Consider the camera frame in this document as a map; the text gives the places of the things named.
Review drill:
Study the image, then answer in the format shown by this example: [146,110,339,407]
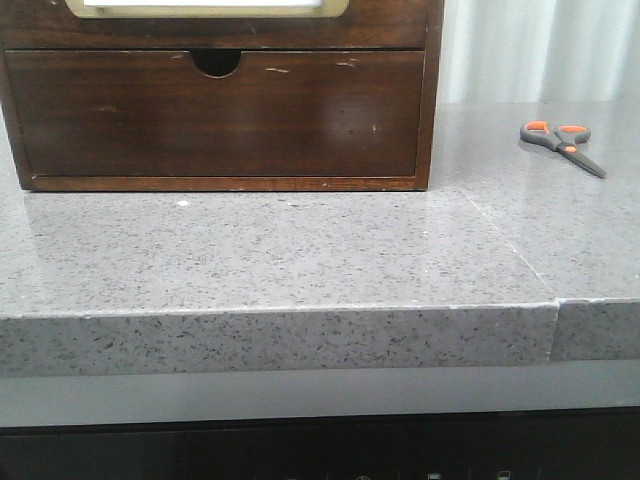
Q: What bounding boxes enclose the grey orange scissors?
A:
[520,120,607,179]

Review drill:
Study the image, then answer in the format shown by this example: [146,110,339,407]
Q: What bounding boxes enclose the dark wooden drawer cabinet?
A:
[1,1,443,192]

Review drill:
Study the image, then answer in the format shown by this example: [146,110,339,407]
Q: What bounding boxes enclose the white sheer curtain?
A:
[438,1,639,104]

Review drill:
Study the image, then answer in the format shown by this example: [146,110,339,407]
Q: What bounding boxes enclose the black appliance control panel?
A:
[1,407,639,479]

